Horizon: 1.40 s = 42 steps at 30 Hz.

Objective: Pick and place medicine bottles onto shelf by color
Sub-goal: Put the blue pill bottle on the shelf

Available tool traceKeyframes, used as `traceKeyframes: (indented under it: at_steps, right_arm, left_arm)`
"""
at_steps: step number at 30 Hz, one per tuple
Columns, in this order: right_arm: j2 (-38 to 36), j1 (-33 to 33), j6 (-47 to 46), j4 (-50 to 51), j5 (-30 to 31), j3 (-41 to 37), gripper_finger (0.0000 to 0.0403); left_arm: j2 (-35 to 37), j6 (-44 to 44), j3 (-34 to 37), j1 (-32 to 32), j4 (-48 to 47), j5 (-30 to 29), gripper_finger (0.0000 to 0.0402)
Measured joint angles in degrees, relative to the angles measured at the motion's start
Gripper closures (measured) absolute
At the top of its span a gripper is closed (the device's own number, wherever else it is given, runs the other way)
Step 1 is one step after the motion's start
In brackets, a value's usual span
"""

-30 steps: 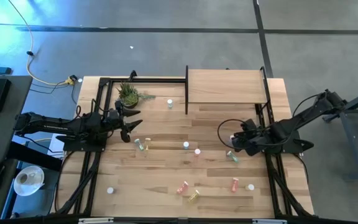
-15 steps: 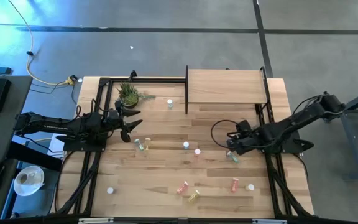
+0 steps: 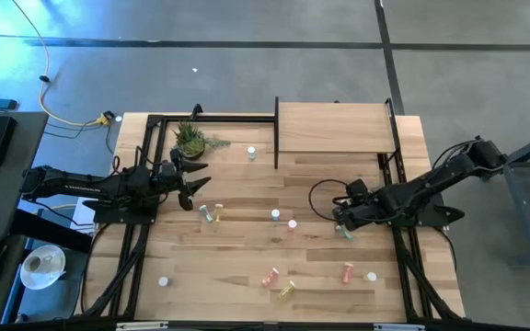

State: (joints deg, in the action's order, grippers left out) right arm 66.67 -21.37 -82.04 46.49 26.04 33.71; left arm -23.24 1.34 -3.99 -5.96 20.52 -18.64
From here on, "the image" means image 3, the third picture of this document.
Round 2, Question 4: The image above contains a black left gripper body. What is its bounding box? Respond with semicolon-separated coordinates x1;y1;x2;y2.
154;148;194;211

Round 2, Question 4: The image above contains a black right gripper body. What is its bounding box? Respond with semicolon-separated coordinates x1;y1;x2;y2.
340;177;379;231

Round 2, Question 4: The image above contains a potted succulent plant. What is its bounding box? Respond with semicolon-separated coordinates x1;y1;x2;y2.
171;120;232;162

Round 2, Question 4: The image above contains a white box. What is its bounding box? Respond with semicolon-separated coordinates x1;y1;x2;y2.
69;195;98;234

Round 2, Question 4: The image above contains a black desk foot bar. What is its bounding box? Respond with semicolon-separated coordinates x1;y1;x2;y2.
11;207;94;254

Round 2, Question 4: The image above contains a white cup on stool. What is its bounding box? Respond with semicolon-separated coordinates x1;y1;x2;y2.
19;244;67;291

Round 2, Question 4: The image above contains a black desk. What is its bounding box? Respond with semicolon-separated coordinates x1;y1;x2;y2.
0;111;49;325

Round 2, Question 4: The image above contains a black aluminium table frame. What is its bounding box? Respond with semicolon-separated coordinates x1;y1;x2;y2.
80;112;467;323

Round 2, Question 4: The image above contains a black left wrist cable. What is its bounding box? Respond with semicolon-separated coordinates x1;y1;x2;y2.
110;145;151;176

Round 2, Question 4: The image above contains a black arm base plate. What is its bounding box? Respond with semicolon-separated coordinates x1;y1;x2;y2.
82;199;161;226
386;192;467;230

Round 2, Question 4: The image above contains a wooden shelf black frame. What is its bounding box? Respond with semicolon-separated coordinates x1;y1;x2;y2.
273;96;402;170

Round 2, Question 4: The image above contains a black floor cable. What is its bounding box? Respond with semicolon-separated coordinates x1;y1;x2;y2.
43;120;115;155

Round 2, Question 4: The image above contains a silver aluminium bracket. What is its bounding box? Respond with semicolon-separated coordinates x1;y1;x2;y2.
373;323;426;331
115;321;169;331

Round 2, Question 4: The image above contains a yellow floor cable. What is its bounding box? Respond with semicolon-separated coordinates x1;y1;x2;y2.
11;0;112;128

